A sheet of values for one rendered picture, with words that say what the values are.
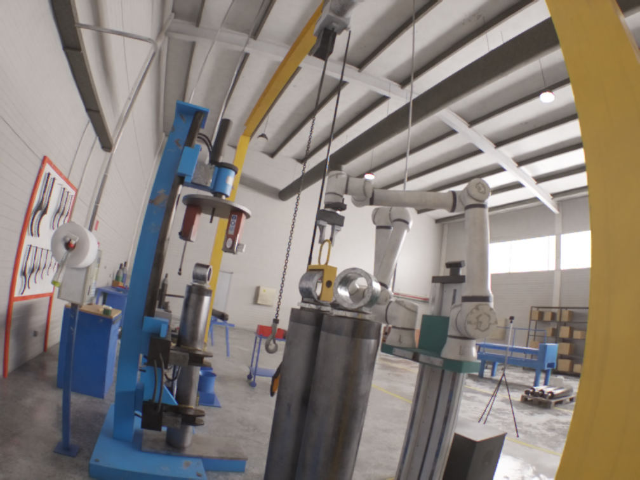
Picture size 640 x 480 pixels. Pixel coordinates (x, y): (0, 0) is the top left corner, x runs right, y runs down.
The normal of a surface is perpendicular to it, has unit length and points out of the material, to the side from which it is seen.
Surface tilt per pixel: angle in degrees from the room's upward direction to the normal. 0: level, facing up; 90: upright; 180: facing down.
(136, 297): 90
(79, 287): 90
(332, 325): 90
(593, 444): 90
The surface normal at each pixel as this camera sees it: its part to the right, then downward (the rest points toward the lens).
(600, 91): -0.89, -0.22
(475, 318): -0.21, -0.11
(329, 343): -0.68, -0.25
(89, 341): 0.43, -0.11
